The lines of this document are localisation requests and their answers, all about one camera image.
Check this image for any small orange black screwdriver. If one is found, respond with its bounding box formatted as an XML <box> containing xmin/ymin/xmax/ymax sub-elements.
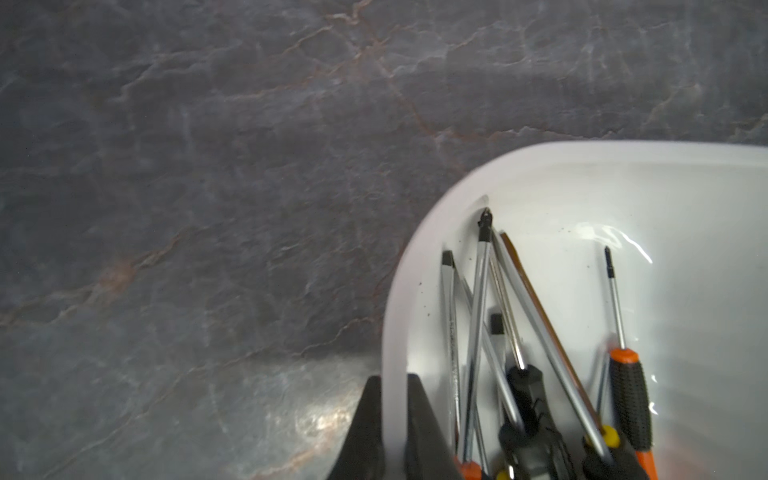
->
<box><xmin>604</xmin><ymin>246</ymin><xmax>659</xmax><ymax>480</ymax></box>

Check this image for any yellow black brown-shaft screwdriver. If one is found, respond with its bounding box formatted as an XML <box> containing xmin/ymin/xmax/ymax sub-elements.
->
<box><xmin>494</xmin><ymin>232</ymin><xmax>613</xmax><ymax>465</ymax></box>

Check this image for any white plastic storage box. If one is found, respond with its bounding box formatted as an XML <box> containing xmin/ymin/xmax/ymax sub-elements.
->
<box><xmin>382</xmin><ymin>141</ymin><xmax>767</xmax><ymax>479</ymax></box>

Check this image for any black handle long screwdriver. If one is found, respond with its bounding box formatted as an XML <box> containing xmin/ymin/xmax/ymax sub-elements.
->
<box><xmin>489</xmin><ymin>258</ymin><xmax>577</xmax><ymax>479</ymax></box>

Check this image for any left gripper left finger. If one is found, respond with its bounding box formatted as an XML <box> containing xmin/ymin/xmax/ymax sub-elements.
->
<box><xmin>327</xmin><ymin>376</ymin><xmax>384</xmax><ymax>480</ymax></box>

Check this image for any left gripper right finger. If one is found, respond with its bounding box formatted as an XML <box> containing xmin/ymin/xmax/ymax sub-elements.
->
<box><xmin>405</xmin><ymin>373</ymin><xmax>462</xmax><ymax>480</ymax></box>

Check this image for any orange black large screwdriver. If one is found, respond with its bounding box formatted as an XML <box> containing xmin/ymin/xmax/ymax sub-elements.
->
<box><xmin>457</xmin><ymin>208</ymin><xmax>493</xmax><ymax>479</ymax></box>

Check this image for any black grey handle screwdriver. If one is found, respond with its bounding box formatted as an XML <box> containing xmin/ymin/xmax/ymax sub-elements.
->
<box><xmin>440</xmin><ymin>250</ymin><xmax>461</xmax><ymax>452</ymax></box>

